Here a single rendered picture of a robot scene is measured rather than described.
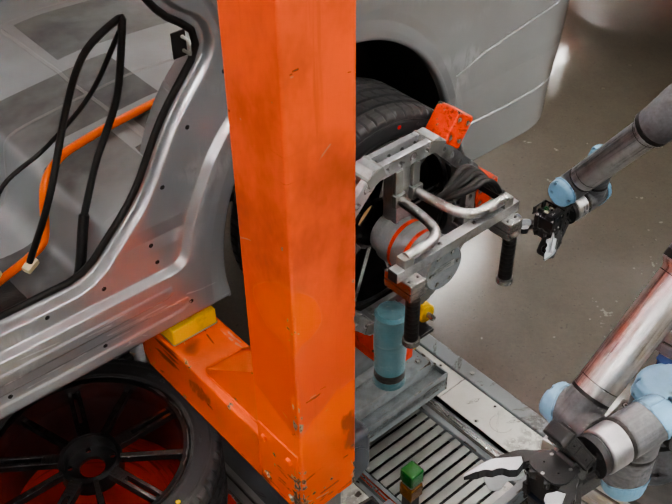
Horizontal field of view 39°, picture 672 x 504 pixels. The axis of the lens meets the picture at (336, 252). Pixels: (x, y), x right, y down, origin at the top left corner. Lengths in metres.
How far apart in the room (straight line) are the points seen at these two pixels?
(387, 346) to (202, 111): 0.77
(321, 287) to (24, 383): 0.78
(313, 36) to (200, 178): 0.80
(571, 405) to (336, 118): 0.63
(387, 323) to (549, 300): 1.32
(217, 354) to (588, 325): 1.59
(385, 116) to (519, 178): 1.94
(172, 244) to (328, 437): 0.59
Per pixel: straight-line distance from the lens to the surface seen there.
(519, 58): 2.91
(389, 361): 2.48
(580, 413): 1.68
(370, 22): 2.37
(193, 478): 2.39
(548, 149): 4.43
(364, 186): 2.23
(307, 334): 1.84
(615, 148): 2.35
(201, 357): 2.41
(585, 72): 5.08
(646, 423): 1.56
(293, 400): 1.97
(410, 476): 2.17
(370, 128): 2.30
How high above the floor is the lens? 2.39
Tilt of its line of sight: 40 degrees down
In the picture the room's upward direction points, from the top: 1 degrees counter-clockwise
